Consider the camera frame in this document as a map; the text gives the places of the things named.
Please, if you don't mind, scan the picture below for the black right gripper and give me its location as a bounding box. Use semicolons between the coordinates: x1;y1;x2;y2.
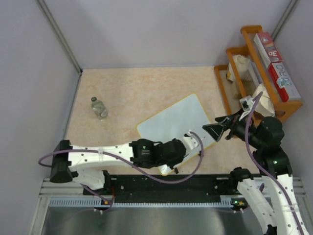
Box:
202;106;264;148

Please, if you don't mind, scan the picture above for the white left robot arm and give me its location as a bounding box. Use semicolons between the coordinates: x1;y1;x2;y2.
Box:
50;137;198;194

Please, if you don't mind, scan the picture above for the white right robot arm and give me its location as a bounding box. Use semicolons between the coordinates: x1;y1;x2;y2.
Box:
202;111;309;235

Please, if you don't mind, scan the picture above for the yellow-framed whiteboard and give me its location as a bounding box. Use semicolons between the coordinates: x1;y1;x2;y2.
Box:
136;92;217;176

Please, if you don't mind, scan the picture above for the crumpled beige cloth front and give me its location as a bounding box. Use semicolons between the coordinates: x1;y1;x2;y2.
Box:
252;84;275;117

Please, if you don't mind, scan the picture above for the orange wooden rack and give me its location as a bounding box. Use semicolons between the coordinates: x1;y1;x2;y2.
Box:
214;25;303;122

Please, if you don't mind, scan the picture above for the small yellow white box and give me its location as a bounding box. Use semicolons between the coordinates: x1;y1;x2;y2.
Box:
226;63;236;82

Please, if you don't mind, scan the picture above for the red white box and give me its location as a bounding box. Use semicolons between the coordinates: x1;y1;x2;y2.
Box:
268;62;301;102

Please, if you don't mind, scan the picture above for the clear plastic bottle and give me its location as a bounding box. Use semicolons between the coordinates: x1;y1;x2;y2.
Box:
91;96;108;119

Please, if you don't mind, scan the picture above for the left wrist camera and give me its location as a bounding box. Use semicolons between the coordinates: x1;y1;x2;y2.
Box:
182;132;200;154

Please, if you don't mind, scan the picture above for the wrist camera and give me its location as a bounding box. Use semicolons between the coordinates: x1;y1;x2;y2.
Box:
182;132;200;154
239;95;255;121

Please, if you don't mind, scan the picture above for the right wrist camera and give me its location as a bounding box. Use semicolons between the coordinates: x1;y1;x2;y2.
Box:
239;95;255;121

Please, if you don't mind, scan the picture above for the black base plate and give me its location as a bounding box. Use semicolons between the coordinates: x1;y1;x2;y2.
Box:
94;174;239;204

